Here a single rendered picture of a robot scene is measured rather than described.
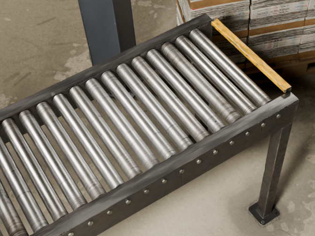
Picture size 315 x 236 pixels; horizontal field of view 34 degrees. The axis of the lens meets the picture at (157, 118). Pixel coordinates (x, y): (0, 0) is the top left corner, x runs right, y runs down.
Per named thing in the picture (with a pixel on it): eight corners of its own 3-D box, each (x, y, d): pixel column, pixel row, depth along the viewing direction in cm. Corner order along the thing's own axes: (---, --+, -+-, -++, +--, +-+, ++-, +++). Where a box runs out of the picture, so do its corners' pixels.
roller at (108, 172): (64, 98, 189) (62, 89, 185) (129, 192, 163) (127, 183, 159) (52, 104, 187) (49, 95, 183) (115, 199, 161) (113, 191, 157)
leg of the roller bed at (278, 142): (264, 203, 241) (284, 111, 188) (273, 213, 238) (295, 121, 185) (254, 210, 239) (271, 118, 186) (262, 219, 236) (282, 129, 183)
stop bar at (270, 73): (217, 21, 202) (217, 17, 200) (292, 90, 178) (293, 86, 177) (210, 24, 201) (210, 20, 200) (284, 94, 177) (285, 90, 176)
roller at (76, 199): (32, 114, 185) (28, 105, 181) (93, 212, 159) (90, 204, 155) (18, 120, 183) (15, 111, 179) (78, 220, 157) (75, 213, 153)
